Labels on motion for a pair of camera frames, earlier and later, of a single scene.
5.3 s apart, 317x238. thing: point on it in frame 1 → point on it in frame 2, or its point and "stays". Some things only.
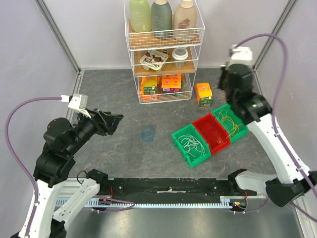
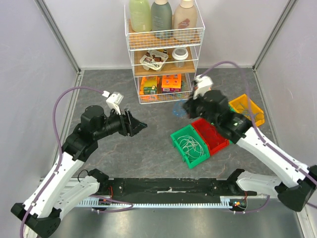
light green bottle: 140,15 stays
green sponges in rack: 184,86 stays
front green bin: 190,146 stays
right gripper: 223,83 → 192,109
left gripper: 101,121 → 130,126
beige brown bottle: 185,22 stays
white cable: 192,146 stays
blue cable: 148,134 → 179,111
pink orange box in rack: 171,83 stays
